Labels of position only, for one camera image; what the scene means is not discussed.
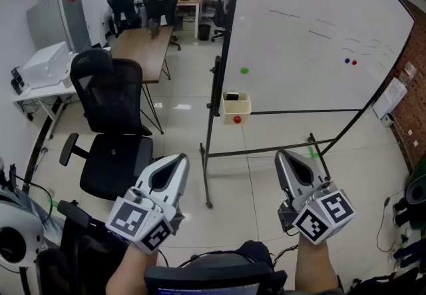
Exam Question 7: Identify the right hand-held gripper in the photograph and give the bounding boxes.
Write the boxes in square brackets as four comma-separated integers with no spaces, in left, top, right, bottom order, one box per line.
[275,150,356,246]

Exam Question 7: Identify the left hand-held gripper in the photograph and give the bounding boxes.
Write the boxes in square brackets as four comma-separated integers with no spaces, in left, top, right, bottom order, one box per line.
[105,153,190,254]

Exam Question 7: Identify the cream plastic box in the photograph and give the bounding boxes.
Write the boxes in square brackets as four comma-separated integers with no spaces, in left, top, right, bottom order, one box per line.
[220,90,252,127]

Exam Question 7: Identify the person's left forearm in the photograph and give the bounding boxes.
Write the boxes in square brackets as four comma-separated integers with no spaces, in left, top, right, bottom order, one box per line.
[106,242,167,295]

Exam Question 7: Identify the person's right forearm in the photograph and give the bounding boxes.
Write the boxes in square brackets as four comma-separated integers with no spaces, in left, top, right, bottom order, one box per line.
[294,233,341,295]

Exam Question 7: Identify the whiteboard on black stand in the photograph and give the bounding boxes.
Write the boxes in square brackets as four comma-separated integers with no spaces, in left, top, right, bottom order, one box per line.
[199,0,417,210]

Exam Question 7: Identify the white printer box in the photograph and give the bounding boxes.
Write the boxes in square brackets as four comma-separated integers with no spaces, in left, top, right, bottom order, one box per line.
[20,41,73,90]

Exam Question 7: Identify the black mesh chair with headrest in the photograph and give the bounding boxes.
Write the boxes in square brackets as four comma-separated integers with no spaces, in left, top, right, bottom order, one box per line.
[59,48,166,202]

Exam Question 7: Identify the person's legs in dark trousers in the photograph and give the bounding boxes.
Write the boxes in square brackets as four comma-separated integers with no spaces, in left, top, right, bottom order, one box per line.
[238,239,274,270]

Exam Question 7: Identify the black laptop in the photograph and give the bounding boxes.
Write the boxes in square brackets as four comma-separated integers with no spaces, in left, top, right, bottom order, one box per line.
[143,260,288,295]

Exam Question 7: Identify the black chair with armrest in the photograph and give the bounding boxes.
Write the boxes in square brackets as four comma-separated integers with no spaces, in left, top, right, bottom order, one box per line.
[35,199,130,295]

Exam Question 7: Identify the dark green speaker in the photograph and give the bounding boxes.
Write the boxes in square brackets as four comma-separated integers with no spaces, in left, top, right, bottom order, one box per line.
[403,166,426,231]

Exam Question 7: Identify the brown wooden table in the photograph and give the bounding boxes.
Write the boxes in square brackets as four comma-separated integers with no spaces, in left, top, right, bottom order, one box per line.
[108,25,174,135]

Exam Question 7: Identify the brown pegboard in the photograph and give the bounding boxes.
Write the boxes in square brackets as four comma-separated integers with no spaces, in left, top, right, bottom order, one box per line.
[387,0,426,173]

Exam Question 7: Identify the clear water bottle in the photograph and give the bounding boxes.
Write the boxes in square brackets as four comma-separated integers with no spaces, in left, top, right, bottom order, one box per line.
[399,61,418,87]

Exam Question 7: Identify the white desk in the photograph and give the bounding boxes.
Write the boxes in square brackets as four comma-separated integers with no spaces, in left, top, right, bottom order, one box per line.
[11,45,112,140]

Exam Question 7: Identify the black waste bin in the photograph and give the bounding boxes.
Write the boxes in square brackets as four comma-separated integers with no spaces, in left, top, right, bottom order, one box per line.
[198,23,212,41]

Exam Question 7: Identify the black swivel chair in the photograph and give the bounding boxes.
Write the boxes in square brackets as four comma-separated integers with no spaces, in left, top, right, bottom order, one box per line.
[142,0,182,51]
[211,0,231,43]
[106,0,142,38]

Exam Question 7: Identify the light wooden table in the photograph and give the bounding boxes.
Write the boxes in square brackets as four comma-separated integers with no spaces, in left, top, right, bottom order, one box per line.
[176,0,203,40]

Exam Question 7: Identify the grey metal cabinet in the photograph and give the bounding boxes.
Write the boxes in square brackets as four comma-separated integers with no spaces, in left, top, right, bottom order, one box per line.
[25,0,93,54]

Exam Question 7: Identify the black floor cable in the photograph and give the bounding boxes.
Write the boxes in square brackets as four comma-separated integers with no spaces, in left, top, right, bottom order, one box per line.
[375,196,402,254]

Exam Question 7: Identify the white wall device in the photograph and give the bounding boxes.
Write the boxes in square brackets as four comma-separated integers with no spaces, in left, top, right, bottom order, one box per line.
[371,77,409,120]

